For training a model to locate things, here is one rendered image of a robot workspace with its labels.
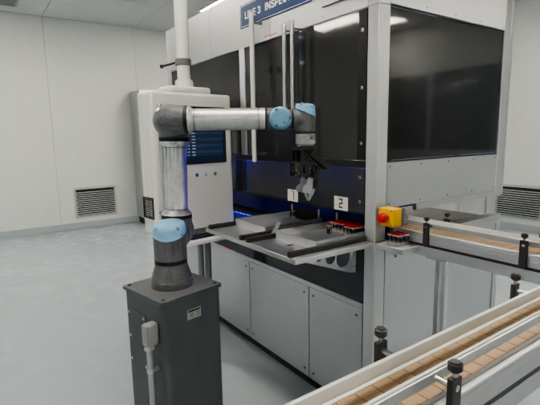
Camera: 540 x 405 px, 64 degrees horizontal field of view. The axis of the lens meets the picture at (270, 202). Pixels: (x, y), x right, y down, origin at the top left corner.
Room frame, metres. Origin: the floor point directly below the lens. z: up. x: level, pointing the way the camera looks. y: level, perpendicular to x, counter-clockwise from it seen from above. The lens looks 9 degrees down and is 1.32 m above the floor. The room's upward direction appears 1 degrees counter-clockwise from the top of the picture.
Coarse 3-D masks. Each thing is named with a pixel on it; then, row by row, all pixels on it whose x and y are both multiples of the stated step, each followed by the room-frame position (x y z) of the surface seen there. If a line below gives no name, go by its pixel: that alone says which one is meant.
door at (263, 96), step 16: (256, 48) 2.39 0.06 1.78; (272, 48) 2.27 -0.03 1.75; (288, 48) 2.16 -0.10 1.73; (256, 64) 2.39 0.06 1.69; (272, 64) 2.27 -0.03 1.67; (288, 64) 2.16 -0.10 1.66; (256, 80) 2.39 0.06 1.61; (272, 80) 2.27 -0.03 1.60; (288, 80) 2.16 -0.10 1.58; (256, 96) 2.40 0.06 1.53; (272, 96) 2.27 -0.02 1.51; (288, 96) 2.16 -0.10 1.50; (256, 144) 2.40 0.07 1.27; (272, 144) 2.28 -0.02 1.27; (288, 144) 2.16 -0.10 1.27
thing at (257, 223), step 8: (256, 216) 2.15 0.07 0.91; (264, 216) 2.18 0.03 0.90; (272, 216) 2.21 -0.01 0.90; (280, 216) 2.24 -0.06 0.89; (288, 216) 2.27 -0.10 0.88; (240, 224) 2.04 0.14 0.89; (248, 224) 1.98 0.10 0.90; (256, 224) 1.93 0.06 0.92; (264, 224) 2.08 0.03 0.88; (272, 224) 2.08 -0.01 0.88; (280, 224) 1.92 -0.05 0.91; (288, 224) 1.95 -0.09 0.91; (296, 224) 1.97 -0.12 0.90
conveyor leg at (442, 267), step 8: (440, 264) 1.61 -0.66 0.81; (448, 264) 1.61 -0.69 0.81; (440, 272) 1.60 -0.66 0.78; (440, 280) 1.60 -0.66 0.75; (440, 288) 1.60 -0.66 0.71; (440, 296) 1.60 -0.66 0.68; (440, 304) 1.60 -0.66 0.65; (440, 312) 1.60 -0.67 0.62; (440, 320) 1.60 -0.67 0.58; (432, 328) 1.63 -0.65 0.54; (440, 328) 1.60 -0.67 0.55
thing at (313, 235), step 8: (312, 224) 1.92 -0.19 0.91; (320, 224) 1.95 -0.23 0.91; (280, 232) 1.77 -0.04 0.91; (288, 232) 1.84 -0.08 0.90; (296, 232) 1.86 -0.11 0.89; (304, 232) 1.89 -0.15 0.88; (312, 232) 1.89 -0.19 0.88; (320, 232) 1.89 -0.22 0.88; (336, 232) 1.88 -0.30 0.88; (360, 232) 1.73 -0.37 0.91; (288, 240) 1.73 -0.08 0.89; (296, 240) 1.69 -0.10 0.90; (304, 240) 1.65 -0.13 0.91; (312, 240) 1.61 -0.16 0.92; (320, 240) 1.61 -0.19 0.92; (328, 240) 1.63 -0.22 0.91; (336, 240) 1.65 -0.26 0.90
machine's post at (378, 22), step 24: (384, 0) 1.70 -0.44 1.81; (384, 24) 1.70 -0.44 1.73; (384, 48) 1.71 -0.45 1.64; (384, 72) 1.71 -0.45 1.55; (384, 96) 1.71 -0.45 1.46; (384, 120) 1.71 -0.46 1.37; (384, 144) 1.71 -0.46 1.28; (384, 168) 1.72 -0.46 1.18; (384, 192) 1.72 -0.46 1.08; (384, 240) 1.72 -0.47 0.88
